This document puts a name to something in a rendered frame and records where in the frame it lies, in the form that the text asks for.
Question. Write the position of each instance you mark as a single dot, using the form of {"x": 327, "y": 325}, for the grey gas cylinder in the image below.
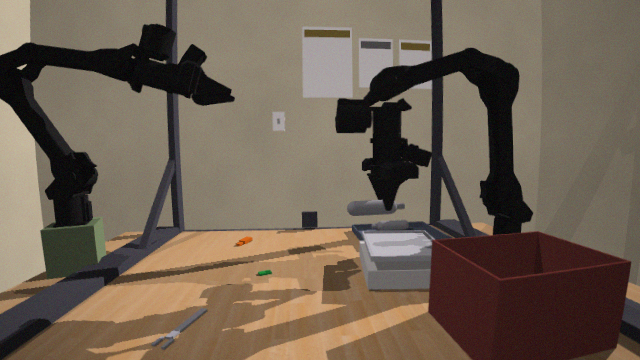
{"x": 371, "y": 207}
{"x": 391, "y": 225}

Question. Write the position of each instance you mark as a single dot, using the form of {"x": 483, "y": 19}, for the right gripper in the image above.
{"x": 201, "y": 85}

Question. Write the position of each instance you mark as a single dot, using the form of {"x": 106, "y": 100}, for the orange stepped block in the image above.
{"x": 244, "y": 241}

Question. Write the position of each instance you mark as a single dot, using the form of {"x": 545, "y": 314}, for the grey spanner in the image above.
{"x": 179, "y": 329}

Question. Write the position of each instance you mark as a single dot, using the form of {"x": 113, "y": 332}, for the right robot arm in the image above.
{"x": 74, "y": 172}

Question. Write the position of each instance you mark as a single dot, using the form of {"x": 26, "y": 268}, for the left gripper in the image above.
{"x": 386, "y": 179}

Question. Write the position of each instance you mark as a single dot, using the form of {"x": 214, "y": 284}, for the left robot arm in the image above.
{"x": 498, "y": 84}

